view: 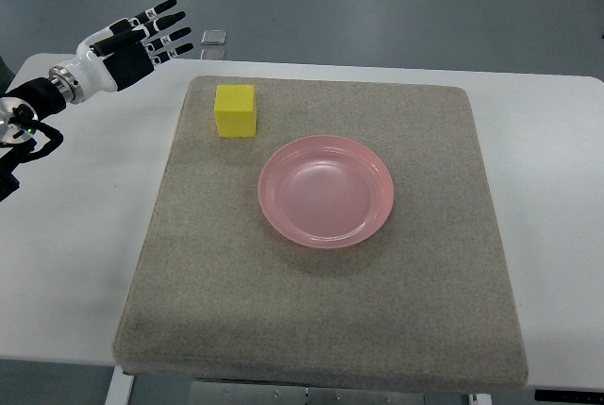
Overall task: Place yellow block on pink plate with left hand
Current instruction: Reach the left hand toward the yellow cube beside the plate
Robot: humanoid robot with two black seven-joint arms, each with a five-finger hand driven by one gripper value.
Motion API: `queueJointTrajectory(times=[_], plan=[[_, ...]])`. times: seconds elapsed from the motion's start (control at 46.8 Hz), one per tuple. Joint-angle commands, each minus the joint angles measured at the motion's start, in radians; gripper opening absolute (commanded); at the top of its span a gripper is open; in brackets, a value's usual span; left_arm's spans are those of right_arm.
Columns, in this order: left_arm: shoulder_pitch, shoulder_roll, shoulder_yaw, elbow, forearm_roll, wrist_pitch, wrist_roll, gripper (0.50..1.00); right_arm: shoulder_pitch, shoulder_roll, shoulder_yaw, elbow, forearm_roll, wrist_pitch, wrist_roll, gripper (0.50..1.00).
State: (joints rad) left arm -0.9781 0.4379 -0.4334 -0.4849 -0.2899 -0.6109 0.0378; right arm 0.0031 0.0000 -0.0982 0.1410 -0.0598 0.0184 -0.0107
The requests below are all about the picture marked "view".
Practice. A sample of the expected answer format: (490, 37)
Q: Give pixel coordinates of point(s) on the yellow foam block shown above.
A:
(235, 110)

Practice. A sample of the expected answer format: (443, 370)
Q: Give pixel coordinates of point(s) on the clear floor socket cover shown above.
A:
(213, 37)

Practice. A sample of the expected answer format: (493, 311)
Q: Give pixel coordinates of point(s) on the pink plate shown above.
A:
(326, 192)

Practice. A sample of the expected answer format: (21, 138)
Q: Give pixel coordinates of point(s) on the beige fabric mat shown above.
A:
(423, 305)

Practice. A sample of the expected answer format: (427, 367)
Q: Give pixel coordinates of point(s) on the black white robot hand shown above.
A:
(121, 54)

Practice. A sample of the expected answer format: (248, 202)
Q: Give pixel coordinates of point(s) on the white table leg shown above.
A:
(120, 388)

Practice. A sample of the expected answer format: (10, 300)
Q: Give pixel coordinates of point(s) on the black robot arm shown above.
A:
(24, 134)

